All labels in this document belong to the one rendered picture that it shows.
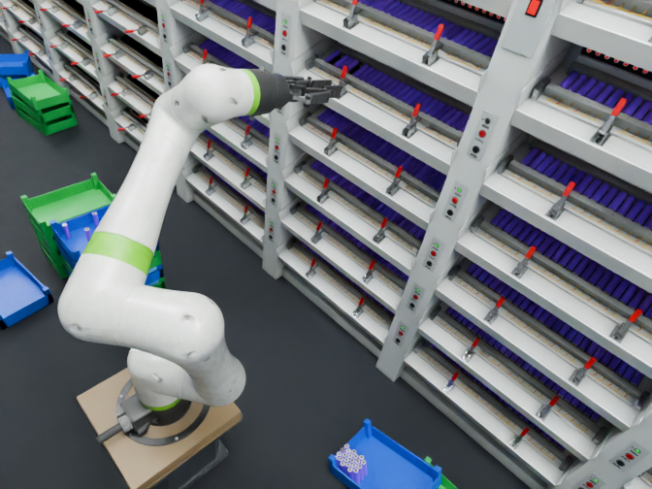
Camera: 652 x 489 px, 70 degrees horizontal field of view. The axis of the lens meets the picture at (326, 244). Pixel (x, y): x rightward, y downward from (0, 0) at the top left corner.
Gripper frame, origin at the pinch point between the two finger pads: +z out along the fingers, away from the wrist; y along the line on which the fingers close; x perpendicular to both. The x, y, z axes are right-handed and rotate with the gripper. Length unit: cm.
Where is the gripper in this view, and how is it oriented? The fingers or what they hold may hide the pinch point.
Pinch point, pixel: (326, 88)
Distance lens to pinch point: 120.9
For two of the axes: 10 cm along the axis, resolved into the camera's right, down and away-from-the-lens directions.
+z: 6.4, -2.7, 7.2
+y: 7.1, 5.5, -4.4
